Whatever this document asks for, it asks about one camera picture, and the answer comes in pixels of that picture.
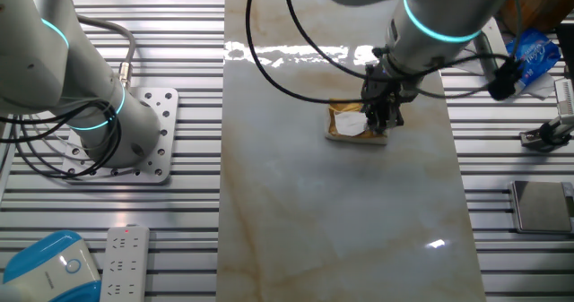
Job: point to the grey metal clamp block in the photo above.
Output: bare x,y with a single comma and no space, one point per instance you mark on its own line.
549,136

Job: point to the blue tissue pack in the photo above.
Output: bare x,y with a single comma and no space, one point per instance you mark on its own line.
536,53

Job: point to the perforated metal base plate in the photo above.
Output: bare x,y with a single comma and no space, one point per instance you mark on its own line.
161,158

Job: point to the white power strip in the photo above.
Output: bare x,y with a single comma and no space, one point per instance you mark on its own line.
125,266

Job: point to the crumpled white tissue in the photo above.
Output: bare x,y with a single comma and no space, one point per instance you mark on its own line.
545,88

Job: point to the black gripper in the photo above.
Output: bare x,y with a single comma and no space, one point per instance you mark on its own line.
381,87

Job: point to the square grey metal plate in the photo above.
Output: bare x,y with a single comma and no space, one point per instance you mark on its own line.
542,205

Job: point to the white paper napkin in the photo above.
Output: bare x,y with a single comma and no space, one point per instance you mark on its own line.
350,123

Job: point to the brown cardboard box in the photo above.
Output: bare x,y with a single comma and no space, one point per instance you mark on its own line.
538,2

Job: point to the blue and white device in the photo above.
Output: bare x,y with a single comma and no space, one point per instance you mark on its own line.
45,270

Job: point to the gold tissue pack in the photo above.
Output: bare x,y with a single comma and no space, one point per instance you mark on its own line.
334,134

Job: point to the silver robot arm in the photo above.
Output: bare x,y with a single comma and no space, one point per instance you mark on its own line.
45,69

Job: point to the silver finned camera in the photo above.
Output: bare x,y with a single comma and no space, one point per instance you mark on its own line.
565,96

